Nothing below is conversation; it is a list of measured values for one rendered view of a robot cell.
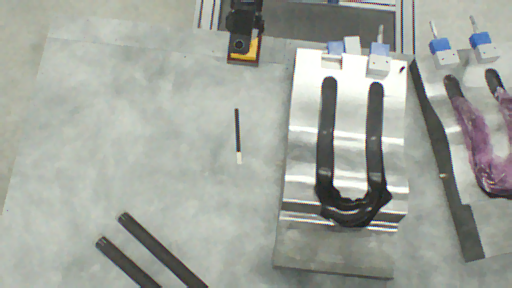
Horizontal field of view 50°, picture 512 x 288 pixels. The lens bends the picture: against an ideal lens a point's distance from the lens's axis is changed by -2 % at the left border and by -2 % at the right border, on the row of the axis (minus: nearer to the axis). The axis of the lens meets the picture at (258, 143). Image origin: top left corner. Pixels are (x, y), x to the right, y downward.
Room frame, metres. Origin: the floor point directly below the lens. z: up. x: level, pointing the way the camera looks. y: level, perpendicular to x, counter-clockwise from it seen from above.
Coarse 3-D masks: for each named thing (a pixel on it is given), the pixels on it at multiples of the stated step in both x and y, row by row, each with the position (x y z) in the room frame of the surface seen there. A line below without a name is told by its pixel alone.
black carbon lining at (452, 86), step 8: (488, 72) 0.64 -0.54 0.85; (496, 72) 0.64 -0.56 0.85; (448, 80) 0.60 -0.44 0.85; (456, 80) 0.60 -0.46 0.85; (488, 80) 0.62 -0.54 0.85; (496, 80) 0.62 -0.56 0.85; (448, 88) 0.58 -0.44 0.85; (456, 88) 0.59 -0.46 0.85; (496, 88) 0.60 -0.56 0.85; (504, 88) 0.60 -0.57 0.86; (448, 96) 0.56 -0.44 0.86; (488, 192) 0.33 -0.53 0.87
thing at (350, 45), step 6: (330, 42) 0.67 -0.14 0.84; (336, 42) 0.67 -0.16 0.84; (342, 42) 0.67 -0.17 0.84; (348, 42) 0.67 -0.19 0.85; (354, 42) 0.67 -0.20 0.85; (330, 48) 0.65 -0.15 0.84; (336, 48) 0.66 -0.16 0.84; (342, 48) 0.66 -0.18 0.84; (348, 48) 0.65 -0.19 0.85; (354, 48) 0.65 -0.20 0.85; (360, 48) 0.66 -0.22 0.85; (330, 54) 0.64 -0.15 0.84; (336, 54) 0.64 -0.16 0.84; (354, 54) 0.64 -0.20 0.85; (360, 54) 0.64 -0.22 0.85
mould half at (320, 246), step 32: (352, 64) 0.59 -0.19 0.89; (352, 96) 0.51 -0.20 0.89; (384, 96) 0.52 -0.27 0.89; (288, 128) 0.42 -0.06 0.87; (352, 128) 0.44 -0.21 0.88; (384, 128) 0.45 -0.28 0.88; (288, 160) 0.33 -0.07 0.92; (352, 160) 0.35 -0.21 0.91; (384, 160) 0.36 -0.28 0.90; (288, 192) 0.26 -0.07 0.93; (352, 192) 0.28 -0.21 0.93; (288, 224) 0.21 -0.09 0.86; (320, 224) 0.22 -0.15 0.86; (384, 224) 0.23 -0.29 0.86; (288, 256) 0.14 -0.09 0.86; (320, 256) 0.15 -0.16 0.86; (352, 256) 0.16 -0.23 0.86; (384, 256) 0.16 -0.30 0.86
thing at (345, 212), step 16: (336, 80) 0.55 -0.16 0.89; (320, 96) 0.50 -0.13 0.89; (336, 96) 0.51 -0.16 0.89; (368, 96) 0.52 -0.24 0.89; (320, 112) 0.47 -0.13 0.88; (336, 112) 0.47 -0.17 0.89; (368, 112) 0.48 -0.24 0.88; (320, 128) 0.43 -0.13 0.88; (368, 128) 0.44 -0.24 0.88; (320, 144) 0.39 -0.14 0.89; (368, 144) 0.40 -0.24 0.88; (320, 160) 0.35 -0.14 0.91; (368, 160) 0.36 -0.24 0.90; (320, 176) 0.31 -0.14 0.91; (368, 176) 0.32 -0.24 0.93; (384, 176) 0.32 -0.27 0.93; (320, 192) 0.28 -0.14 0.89; (336, 192) 0.27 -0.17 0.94; (368, 192) 0.28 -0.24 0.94; (384, 192) 0.28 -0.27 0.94; (336, 208) 0.25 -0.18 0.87; (352, 208) 0.26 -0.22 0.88; (368, 208) 0.26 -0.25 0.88; (352, 224) 0.22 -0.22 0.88; (368, 224) 0.22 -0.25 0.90
